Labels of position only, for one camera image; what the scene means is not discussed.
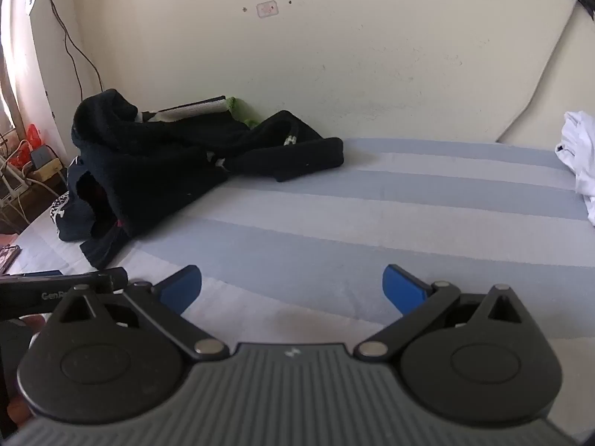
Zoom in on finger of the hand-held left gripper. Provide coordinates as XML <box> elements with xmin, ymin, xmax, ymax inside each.
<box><xmin>0</xmin><ymin>268</ymin><xmax>129</xmax><ymax>296</ymax></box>

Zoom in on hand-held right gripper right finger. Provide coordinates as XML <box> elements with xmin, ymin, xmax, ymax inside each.
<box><xmin>355</xmin><ymin>264</ymin><xmax>535</xmax><ymax>361</ymax></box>

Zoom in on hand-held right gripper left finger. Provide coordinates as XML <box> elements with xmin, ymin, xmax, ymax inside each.
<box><xmin>51</xmin><ymin>265</ymin><xmax>229</xmax><ymax>361</ymax></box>

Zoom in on person's left hand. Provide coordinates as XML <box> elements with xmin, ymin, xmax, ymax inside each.
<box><xmin>19</xmin><ymin>314</ymin><xmax>49</xmax><ymax>334</ymax></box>

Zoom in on navy printed garment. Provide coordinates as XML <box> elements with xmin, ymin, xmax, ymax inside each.
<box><xmin>48</xmin><ymin>155</ymin><xmax>132</xmax><ymax>271</ymax></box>

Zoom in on blue striped bedsheet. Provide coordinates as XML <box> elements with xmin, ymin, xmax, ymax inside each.
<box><xmin>0</xmin><ymin>137</ymin><xmax>595</xmax><ymax>446</ymax></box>

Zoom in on white power strip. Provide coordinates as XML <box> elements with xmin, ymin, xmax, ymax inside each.
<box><xmin>0</xmin><ymin>152</ymin><xmax>29</xmax><ymax>207</ymax></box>

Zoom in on beige box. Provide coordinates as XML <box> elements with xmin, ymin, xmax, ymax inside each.
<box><xmin>27</xmin><ymin>158</ymin><xmax>64</xmax><ymax>183</ymax></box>

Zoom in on grey power adapter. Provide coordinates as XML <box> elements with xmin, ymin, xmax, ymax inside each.
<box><xmin>30</xmin><ymin>145</ymin><xmax>53</xmax><ymax>169</ymax></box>

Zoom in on red plastic bag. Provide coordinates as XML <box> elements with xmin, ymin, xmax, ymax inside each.
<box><xmin>8</xmin><ymin>123</ymin><xmax>46</xmax><ymax>169</ymax></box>

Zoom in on green cloth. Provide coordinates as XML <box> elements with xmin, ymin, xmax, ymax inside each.
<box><xmin>225</xmin><ymin>97</ymin><xmax>262</xmax><ymax>129</ymax></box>

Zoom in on white garment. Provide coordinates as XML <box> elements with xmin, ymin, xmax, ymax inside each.
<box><xmin>553</xmin><ymin>110</ymin><xmax>595</xmax><ymax>228</ymax></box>

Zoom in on window curtain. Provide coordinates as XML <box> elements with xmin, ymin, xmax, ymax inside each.
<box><xmin>0</xmin><ymin>0</ymin><xmax>29</xmax><ymax>128</ymax></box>

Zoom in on white foam board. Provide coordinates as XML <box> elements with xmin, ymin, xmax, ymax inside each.
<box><xmin>495</xmin><ymin>4</ymin><xmax>595</xmax><ymax>150</ymax></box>

